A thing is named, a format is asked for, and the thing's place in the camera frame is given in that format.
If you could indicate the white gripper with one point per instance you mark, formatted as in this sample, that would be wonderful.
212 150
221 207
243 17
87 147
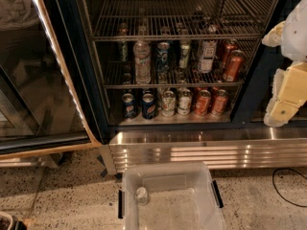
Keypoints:
296 35

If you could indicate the clear water bottle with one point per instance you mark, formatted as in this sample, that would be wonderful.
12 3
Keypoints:
142 57

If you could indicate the orange can front middle shelf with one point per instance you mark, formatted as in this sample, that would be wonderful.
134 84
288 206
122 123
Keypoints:
236 60

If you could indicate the orange can shelf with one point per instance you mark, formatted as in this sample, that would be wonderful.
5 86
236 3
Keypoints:
236 60
227 47

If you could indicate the orange can rear middle shelf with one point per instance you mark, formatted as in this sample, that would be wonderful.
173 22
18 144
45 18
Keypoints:
227 47

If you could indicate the steel fridge base grille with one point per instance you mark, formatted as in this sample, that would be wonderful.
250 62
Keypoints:
220 149

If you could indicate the green white can middle shelf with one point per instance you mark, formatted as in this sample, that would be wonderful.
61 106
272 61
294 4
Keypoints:
185 49

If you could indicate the blue can middle shelf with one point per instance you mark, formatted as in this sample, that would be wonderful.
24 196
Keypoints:
162 56

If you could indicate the green bottle rear left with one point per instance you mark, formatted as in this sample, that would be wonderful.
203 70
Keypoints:
123 45

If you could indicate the clear bottle in bin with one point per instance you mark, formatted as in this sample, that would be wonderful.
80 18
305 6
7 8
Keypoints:
142 196

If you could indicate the glass fridge door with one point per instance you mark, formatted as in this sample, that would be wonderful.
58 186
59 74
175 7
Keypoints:
40 109

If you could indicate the white carton drink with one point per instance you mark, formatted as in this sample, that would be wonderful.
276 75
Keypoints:
206 54

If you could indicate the orange can bottom right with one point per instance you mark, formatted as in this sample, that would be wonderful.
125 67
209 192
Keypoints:
219 102

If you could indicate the orange can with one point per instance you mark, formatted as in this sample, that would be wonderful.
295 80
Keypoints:
202 102
219 102

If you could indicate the orange can bottom left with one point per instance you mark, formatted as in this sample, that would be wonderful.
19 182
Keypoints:
202 102

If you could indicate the white green can right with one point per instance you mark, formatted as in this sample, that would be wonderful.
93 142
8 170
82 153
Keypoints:
184 101

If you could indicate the white green can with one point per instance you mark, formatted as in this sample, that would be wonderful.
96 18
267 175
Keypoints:
184 101
168 103

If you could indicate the white green can left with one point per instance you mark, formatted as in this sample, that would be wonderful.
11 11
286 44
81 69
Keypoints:
168 103

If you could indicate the blue pepsi can right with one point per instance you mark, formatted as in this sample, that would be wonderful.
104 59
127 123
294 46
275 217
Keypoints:
148 106

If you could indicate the blue pepsi can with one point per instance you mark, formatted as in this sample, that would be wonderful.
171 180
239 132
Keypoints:
148 106
129 107

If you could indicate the blue pepsi can left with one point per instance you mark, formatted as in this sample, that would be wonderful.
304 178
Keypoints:
129 107

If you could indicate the clear plastic bin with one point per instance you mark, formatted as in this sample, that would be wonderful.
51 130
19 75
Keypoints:
182 196

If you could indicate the dark object bottom left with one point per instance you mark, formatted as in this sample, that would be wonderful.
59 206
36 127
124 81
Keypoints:
8 222

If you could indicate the middle wire shelf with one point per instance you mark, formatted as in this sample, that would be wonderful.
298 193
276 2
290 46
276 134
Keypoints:
122 75

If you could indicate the wire shelf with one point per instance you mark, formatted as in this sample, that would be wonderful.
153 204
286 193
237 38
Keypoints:
122 75
178 19

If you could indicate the top wire shelf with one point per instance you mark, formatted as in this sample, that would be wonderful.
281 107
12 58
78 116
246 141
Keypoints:
178 19

